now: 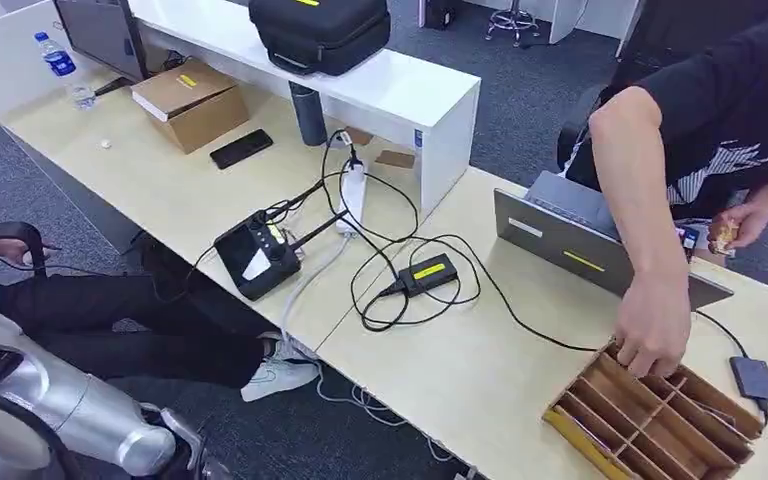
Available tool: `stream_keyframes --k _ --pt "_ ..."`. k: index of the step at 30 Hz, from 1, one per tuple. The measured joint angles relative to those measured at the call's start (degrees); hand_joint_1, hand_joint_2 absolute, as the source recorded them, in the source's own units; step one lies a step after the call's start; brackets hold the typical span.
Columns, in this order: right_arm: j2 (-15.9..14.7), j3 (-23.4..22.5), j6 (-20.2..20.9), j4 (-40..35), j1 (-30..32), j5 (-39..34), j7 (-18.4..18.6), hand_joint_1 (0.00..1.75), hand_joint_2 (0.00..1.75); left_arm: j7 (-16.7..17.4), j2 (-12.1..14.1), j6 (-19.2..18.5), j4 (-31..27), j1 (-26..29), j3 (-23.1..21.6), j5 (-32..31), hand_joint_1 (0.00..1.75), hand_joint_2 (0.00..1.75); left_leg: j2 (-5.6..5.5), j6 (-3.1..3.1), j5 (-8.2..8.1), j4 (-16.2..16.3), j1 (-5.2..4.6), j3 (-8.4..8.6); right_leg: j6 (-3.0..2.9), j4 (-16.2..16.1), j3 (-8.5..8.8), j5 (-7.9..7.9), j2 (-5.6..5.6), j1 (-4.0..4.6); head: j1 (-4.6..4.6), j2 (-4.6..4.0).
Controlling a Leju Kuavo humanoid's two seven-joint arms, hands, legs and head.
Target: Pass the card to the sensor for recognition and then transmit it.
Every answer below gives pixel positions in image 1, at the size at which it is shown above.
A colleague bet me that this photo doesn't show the black router with antennas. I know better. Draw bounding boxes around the black router with antennas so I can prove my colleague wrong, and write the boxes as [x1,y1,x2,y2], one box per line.
[212,178,350,303]

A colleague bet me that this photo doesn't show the wooden card box with dividers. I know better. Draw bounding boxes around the wooden card box with dividers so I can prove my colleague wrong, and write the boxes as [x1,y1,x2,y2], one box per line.
[542,340,767,480]

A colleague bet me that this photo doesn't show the stack of cards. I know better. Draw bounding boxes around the stack of cards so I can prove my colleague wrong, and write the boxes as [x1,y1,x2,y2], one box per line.
[713,221,741,258]

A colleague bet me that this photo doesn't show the person's right hand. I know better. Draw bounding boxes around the person's right hand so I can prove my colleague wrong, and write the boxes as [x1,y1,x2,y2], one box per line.
[613,272,693,380]

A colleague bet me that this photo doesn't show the person's left hand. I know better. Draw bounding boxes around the person's left hand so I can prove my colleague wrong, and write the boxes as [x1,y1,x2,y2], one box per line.
[707,201,768,258]

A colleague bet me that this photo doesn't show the dark computer monitor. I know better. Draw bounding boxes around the dark computer monitor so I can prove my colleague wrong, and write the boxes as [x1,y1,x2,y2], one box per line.
[52,0,151,85]

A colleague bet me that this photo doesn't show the black floor box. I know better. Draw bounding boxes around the black floor box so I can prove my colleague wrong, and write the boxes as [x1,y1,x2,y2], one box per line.
[419,0,463,32]

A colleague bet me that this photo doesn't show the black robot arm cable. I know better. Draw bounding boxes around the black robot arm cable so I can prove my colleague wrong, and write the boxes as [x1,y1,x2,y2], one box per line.
[0,382,84,480]

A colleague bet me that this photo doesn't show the black adapter cable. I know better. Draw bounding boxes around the black adapter cable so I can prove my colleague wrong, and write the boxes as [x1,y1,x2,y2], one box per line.
[320,129,601,354]

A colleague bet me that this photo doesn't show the grey laptop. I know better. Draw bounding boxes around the grey laptop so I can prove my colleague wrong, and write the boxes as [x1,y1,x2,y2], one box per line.
[493,170,736,313]

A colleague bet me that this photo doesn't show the black power adapter yellow label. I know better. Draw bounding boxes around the black power adapter yellow label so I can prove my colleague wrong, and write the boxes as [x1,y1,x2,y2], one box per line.
[379,252,460,299]

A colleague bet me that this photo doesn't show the white desk shelf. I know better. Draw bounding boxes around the white desk shelf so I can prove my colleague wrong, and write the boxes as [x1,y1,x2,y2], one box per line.
[128,0,482,215]

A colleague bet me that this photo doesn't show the black smartphone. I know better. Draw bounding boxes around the black smartphone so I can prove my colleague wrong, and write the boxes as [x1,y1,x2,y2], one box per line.
[208,128,275,172]

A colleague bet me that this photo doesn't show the white floor cables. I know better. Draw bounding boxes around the white floor cables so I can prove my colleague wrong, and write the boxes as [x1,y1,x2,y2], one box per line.
[313,377,459,465]

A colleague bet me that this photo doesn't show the clear water bottle blue label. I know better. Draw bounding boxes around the clear water bottle blue label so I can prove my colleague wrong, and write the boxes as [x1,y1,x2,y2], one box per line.
[33,31,98,111]

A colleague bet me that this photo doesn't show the black carry bag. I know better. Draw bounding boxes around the black carry bag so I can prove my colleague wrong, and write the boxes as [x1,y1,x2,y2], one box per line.
[248,0,393,78]

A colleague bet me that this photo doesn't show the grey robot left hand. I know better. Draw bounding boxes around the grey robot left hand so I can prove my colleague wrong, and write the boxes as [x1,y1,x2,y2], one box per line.
[137,402,234,480]

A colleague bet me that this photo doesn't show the person in black shirt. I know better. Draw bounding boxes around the person in black shirt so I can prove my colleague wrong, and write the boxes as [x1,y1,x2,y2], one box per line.
[555,0,768,319]

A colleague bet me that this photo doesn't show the brown cardboard box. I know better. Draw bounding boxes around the brown cardboard box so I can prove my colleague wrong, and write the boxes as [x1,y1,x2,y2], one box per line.
[130,58,251,156]

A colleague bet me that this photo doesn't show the grey power strip cable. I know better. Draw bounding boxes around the grey power strip cable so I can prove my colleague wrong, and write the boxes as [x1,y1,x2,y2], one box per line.
[280,234,353,349]

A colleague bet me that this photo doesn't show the black hub cable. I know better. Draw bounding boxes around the black hub cable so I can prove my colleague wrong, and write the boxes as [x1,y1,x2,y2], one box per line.
[693,309,768,429]

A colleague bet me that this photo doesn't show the white power strip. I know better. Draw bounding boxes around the white power strip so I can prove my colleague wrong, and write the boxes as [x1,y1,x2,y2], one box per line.
[334,160,367,238]

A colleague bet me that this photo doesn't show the seated person's hand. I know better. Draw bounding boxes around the seated person's hand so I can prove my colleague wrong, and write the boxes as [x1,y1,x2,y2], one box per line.
[0,238,62,268]

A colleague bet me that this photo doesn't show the grey usb hub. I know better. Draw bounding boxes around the grey usb hub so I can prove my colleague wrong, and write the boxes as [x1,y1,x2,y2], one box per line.
[729,355,768,405]

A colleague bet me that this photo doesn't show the person in black trousers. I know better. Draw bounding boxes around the person in black trousers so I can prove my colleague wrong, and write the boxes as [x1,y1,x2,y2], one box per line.
[0,271,323,404]

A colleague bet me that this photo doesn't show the black chair armrest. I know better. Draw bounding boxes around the black chair armrest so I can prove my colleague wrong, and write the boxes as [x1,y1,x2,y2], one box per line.
[0,221,48,279]

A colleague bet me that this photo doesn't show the dark grey tumbler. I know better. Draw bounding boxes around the dark grey tumbler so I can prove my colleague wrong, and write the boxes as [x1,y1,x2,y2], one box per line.
[288,80,330,148]

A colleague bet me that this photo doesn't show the white partition panel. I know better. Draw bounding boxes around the white partition panel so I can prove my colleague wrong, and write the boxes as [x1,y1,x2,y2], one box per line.
[0,0,90,119]

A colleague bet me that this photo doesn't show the chrome stool base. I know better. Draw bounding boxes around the chrome stool base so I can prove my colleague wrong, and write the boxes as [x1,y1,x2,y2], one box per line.
[485,0,542,49]

